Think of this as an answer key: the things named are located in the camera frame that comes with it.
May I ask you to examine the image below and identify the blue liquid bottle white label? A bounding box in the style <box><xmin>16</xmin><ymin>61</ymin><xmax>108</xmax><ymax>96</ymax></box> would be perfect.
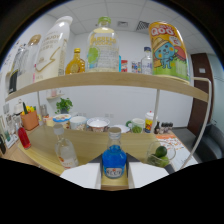
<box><xmin>101</xmin><ymin>126</ymin><xmax>128</xmax><ymax>180</ymax></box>

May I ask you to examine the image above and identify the white milk bottle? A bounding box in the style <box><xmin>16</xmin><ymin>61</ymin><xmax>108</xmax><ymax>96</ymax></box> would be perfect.
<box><xmin>34</xmin><ymin>15</ymin><xmax>74</xmax><ymax>83</ymax></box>

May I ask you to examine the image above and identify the glass bowl with limes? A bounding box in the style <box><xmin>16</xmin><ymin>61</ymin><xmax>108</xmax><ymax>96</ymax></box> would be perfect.
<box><xmin>145</xmin><ymin>139</ymin><xmax>177</xmax><ymax>169</ymax></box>

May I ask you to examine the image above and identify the clear bottle red label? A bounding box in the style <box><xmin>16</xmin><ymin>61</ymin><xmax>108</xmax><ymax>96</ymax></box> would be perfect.
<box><xmin>53</xmin><ymin>123</ymin><xmax>80</xmax><ymax>169</ymax></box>

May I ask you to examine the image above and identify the white printed paper sheet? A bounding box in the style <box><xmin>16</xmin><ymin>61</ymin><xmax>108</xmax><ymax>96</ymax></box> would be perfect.
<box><xmin>154</xmin><ymin>132</ymin><xmax>200</xmax><ymax>172</ymax></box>

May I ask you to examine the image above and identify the dark sauce bottle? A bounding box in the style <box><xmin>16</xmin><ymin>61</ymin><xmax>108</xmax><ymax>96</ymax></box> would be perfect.
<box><xmin>154</xmin><ymin>121</ymin><xmax>162</xmax><ymax>135</ymax></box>

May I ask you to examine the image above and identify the green white mug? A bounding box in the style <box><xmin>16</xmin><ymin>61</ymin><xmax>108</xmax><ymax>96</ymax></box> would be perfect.
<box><xmin>125</xmin><ymin>117</ymin><xmax>146</xmax><ymax>134</ymax></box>

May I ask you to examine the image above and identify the white plate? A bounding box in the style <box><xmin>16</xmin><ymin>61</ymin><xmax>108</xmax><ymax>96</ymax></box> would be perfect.
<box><xmin>111</xmin><ymin>124</ymin><xmax>132</xmax><ymax>134</ymax></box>

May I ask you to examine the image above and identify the patterned ceramic bowl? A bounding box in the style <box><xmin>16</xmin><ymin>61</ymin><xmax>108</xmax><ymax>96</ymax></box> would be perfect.
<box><xmin>86</xmin><ymin>116</ymin><xmax>111</xmax><ymax>133</ymax></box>

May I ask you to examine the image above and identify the patterned white mug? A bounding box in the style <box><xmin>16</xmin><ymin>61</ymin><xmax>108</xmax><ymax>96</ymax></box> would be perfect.
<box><xmin>69</xmin><ymin>115</ymin><xmax>88</xmax><ymax>132</ymax></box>

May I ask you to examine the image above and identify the blue rim bowl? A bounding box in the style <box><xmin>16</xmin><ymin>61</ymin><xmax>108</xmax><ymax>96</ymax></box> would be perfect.
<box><xmin>52</xmin><ymin>113</ymin><xmax>72</xmax><ymax>129</ymax></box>

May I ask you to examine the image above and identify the black office chair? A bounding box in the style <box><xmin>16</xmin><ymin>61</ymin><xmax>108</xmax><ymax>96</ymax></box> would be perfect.
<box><xmin>196</xmin><ymin>121</ymin><xmax>224</xmax><ymax>164</ymax></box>

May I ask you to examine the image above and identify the green potted plant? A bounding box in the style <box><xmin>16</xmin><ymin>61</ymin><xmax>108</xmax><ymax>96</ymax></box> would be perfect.
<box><xmin>54</xmin><ymin>97</ymin><xmax>74</xmax><ymax>115</ymax></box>

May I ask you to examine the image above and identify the orange pen holder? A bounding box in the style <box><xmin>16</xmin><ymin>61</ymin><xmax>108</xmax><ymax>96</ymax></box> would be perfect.
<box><xmin>20</xmin><ymin>102</ymin><xmax>40</xmax><ymax>132</ymax></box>

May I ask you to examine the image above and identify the white countertop appliance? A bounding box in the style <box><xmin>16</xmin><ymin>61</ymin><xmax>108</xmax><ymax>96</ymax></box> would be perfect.
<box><xmin>13</xmin><ymin>101</ymin><xmax>24</xmax><ymax>116</ymax></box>

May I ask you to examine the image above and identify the brown wooden door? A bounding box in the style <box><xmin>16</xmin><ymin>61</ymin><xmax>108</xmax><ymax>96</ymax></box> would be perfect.
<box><xmin>187</xmin><ymin>52</ymin><xmax>214</xmax><ymax>137</ymax></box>

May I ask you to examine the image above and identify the two-tier wooden shelf rack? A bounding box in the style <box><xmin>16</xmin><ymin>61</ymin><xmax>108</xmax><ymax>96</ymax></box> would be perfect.
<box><xmin>4</xmin><ymin>71</ymin><xmax>213</xmax><ymax>192</ymax></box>

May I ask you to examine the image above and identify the clear bottle blue cap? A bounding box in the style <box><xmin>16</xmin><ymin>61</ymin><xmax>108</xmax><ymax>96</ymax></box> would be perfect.
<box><xmin>140</xmin><ymin>46</ymin><xmax>154</xmax><ymax>76</ymax></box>

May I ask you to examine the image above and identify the amber syrup bottle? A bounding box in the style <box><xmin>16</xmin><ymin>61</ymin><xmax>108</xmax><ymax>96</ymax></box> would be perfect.
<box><xmin>64</xmin><ymin>47</ymin><xmax>87</xmax><ymax>75</ymax></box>

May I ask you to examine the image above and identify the yellow cartoon drink can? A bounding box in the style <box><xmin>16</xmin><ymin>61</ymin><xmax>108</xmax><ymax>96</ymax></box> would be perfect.
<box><xmin>148</xmin><ymin>21</ymin><xmax>190</xmax><ymax>82</ymax></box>

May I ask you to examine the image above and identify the clear bottle green cap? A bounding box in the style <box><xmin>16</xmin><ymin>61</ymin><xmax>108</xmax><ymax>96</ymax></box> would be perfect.
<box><xmin>85</xmin><ymin>16</ymin><xmax>120</xmax><ymax>73</ymax></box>

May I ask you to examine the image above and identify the ceiling air vent grille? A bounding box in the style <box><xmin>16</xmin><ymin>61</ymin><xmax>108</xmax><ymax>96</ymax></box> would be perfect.
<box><xmin>135</xmin><ymin>20</ymin><xmax>150</xmax><ymax>33</ymax></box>

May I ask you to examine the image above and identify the square ceiling diffuser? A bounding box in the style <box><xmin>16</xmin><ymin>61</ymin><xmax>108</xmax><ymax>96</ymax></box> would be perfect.
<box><xmin>116</xmin><ymin>20</ymin><xmax>129</xmax><ymax>28</ymax></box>

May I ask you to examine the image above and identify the small wooden wall shelf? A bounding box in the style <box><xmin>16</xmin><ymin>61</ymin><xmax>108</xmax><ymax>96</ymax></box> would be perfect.
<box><xmin>46</xmin><ymin>94</ymin><xmax>66</xmax><ymax>101</ymax></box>

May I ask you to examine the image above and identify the colourful wall poster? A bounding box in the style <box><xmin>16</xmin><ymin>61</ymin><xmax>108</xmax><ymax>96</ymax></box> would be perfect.
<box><xmin>131</xmin><ymin>60</ymin><xmax>143</xmax><ymax>74</ymax></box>

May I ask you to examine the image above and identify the red wall poster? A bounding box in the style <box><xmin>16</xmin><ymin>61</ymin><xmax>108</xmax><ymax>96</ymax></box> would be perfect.
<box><xmin>120</xmin><ymin>59</ymin><xmax>129</xmax><ymax>73</ymax></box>

